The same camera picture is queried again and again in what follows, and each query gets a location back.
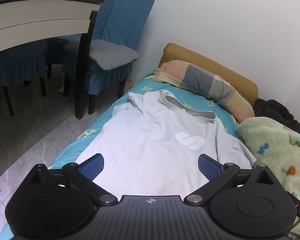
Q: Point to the black garment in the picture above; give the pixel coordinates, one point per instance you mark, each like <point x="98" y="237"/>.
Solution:
<point x="276" y="111"/>

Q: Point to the patchwork pillow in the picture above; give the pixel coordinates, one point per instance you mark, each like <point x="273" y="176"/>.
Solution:
<point x="191" y="77"/>

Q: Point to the grey seat cushion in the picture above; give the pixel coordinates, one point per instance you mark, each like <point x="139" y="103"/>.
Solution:
<point x="107" y="55"/>

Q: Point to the blue covered chair under table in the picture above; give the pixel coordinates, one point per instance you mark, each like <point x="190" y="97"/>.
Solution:
<point x="20" y="64"/>

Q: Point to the white dark-trimmed table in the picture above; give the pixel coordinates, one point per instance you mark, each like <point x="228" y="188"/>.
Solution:
<point x="25" y="21"/>

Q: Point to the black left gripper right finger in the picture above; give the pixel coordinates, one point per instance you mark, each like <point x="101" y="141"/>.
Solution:
<point x="220" y="177"/>

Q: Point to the mustard yellow headboard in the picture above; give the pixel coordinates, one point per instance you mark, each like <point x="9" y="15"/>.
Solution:
<point x="247" y="88"/>

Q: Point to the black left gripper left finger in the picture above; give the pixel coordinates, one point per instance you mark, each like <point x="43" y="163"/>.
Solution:
<point x="82" y="176"/>

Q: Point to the green fleece blanket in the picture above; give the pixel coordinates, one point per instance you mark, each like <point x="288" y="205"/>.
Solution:
<point x="275" y="145"/>

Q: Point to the teal patterned bed sheet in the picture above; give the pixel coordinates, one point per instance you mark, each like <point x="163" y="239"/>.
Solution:
<point x="48" y="206"/>

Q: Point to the white t-shirt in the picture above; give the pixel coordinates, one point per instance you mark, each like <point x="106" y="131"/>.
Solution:
<point x="152" y="143"/>

